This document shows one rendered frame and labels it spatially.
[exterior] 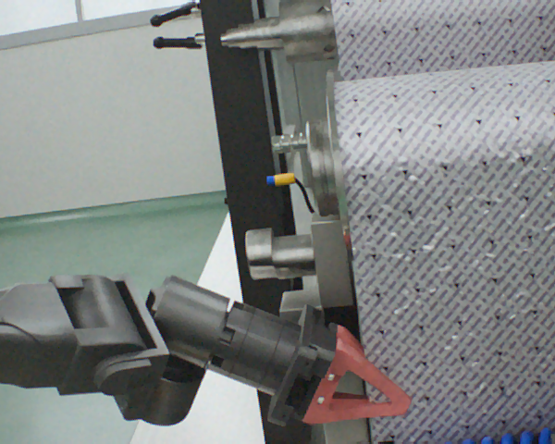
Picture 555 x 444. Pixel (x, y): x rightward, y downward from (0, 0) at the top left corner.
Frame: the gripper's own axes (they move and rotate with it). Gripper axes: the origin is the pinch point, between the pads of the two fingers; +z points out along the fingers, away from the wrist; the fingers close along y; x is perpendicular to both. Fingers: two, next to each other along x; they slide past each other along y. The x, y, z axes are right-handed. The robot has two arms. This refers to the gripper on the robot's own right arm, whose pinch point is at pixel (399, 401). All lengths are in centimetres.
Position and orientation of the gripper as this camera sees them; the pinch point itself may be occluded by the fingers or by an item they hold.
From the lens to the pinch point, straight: 93.1
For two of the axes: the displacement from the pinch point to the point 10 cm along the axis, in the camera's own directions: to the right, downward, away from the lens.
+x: 3.6, -9.0, -2.5
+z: 9.3, 3.7, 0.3
